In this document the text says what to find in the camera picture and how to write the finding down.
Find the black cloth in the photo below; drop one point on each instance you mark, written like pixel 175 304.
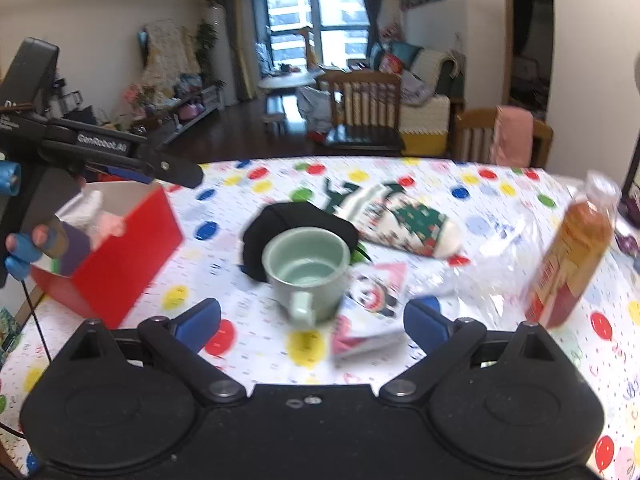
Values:
pixel 280 220

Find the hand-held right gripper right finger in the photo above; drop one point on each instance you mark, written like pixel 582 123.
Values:
pixel 425 322

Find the white pink cartoon packet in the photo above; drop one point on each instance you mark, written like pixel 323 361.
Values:
pixel 370 300

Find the pale green ceramic cup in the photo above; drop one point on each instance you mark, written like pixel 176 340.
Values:
pixel 320 295

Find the white green christmas tote bag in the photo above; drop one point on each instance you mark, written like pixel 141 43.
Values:
pixel 400 220

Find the balloon print tablecloth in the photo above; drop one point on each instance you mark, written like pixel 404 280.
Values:
pixel 500 185

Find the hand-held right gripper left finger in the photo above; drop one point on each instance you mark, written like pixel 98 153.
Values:
pixel 197 322

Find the sofa with lace cover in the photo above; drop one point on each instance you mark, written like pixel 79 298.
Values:
pixel 425 115

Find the pink towel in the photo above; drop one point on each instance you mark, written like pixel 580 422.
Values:
pixel 512 135

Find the cream blanket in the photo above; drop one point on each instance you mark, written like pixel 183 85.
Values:
pixel 432 65

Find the grey cloth bundle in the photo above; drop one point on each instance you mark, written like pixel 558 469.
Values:
pixel 315 105

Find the plush doll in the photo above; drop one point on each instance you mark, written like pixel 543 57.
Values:
pixel 391 32

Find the white standing air conditioner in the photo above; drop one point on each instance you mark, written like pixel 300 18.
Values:
pixel 222 55

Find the black water dispenser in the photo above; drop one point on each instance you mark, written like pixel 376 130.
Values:
pixel 75 105

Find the large window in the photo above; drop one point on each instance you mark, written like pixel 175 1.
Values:
pixel 340 15

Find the wooden giraffe figure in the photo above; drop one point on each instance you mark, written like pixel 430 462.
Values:
pixel 306 47

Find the red cushion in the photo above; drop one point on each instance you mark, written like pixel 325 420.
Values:
pixel 390 63

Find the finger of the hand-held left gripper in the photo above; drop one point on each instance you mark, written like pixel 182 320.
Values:
pixel 175 170
pixel 127 174

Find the low tv cabinet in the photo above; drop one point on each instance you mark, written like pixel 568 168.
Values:
pixel 195 110

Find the wooden chair dark seat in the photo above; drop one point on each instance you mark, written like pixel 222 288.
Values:
pixel 365 135

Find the person's left hand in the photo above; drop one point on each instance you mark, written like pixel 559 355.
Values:
pixel 22 255

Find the red white cardboard box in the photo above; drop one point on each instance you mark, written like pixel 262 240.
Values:
pixel 125 260

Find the small wooden stool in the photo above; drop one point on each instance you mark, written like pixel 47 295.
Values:
pixel 274 122

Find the pink round object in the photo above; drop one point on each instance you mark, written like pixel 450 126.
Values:
pixel 190 111

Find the white desk lamp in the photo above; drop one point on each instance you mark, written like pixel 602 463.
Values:
pixel 634 170

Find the wooden coffee table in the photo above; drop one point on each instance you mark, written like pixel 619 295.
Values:
pixel 287 80

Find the orange drink bottle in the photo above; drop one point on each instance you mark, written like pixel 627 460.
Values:
pixel 565 260

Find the pink flower bouquet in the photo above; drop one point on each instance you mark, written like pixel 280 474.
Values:
pixel 136 96

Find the green potted plant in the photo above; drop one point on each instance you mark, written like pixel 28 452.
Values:
pixel 206 45

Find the floral cloth cover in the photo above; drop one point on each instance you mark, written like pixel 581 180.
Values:
pixel 167 55

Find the grey yellow curtain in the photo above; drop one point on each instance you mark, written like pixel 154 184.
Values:
pixel 235 35
pixel 371 5

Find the clear plastic bag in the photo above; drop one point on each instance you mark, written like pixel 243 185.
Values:
pixel 480 280

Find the pink fuzzy cloth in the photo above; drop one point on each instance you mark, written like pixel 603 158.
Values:
pixel 110 225

